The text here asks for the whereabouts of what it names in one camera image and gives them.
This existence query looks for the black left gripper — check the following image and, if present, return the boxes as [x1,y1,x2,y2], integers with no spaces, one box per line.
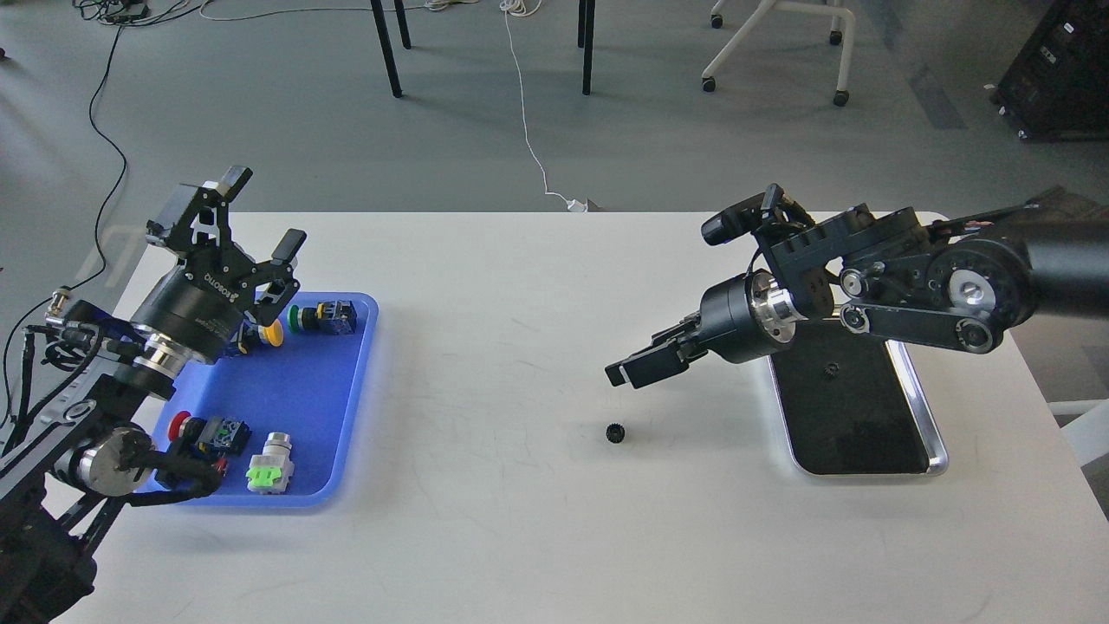
[131,166,308,364]

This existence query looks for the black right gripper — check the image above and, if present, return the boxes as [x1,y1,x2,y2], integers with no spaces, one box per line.
[606,272,807,388]

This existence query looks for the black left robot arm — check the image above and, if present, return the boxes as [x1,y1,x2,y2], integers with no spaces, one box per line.
[1,166,306,623]

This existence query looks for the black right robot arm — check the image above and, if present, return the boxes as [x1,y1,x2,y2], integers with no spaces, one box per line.
[606,183,1108,388]

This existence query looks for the blue plastic tray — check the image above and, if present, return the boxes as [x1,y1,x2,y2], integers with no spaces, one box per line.
[151,291,378,509]

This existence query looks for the silver metal tray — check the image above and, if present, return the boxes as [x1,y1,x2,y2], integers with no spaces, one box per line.
[769,321,950,479]

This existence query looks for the green silver push button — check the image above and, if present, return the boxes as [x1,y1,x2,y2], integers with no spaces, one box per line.
[245,432,295,495]

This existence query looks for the black table leg left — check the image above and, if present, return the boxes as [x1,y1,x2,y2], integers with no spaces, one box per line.
[369,0,404,99]

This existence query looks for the black table leg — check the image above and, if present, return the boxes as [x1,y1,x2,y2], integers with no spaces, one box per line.
[577,0,597,96]
[369,0,404,99]

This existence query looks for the white chair base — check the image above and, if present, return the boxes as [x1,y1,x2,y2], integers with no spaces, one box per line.
[701,0,857,108]

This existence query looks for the black table leg right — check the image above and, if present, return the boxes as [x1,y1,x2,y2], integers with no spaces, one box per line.
[577,0,597,96]

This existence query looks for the black equipment case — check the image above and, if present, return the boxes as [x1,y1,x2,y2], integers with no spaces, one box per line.
[990,1,1108,142]

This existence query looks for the yellow push button switch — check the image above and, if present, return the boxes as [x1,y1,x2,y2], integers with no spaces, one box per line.
[227,320,285,355]

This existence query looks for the green push button switch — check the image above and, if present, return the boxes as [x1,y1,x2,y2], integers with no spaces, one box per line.
[285,300,358,335]

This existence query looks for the red push button switch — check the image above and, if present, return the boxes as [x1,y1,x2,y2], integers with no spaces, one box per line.
[167,411,252,477]

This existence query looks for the black floor cable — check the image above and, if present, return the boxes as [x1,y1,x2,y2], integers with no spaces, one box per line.
[0,0,191,426]

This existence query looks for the white floor cable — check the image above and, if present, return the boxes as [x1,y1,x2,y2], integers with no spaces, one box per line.
[498,0,590,211]

